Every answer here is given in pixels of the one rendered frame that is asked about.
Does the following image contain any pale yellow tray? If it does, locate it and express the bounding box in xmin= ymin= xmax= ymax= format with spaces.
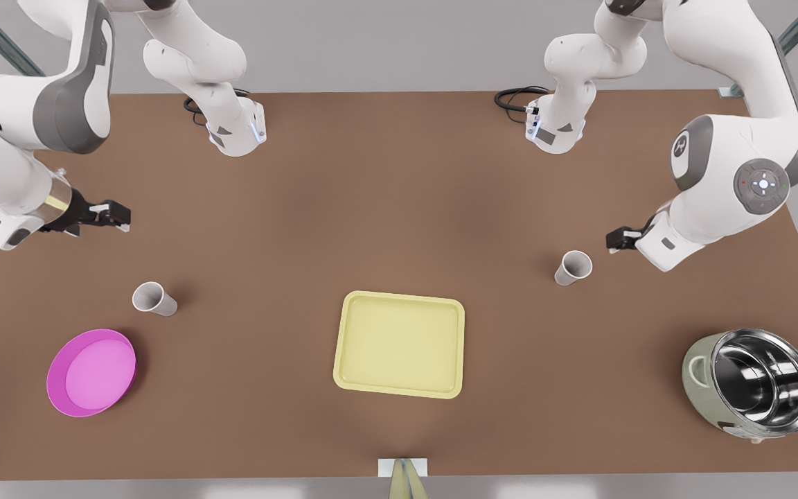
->
xmin=333 ymin=290 xmax=466 ymax=400

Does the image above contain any pink bowl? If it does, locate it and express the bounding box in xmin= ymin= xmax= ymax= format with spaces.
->
xmin=46 ymin=329 xmax=138 ymax=418

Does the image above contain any black cable loop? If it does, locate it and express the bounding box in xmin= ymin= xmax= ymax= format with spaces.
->
xmin=494 ymin=86 xmax=553 ymax=126
xmin=184 ymin=88 xmax=251 ymax=126

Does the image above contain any white cup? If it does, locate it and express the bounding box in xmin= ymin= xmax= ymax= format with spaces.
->
xmin=132 ymin=281 xmax=179 ymax=317
xmin=554 ymin=250 xmax=594 ymax=287

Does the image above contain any green pot with steel inside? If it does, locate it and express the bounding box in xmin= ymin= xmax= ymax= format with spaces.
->
xmin=682 ymin=328 xmax=798 ymax=444

